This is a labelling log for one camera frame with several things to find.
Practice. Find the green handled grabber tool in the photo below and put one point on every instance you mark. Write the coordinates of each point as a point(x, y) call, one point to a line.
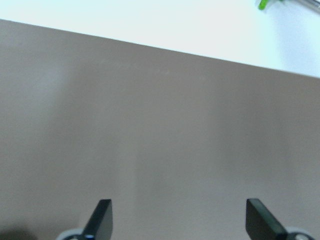
point(313, 4)

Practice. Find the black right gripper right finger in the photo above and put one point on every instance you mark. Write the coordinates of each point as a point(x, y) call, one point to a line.
point(261, 224)

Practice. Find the black t-shirt with logo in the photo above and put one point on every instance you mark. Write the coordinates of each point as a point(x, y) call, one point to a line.
point(16, 233)

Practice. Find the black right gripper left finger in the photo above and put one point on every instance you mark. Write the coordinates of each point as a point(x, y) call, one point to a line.
point(99, 225)

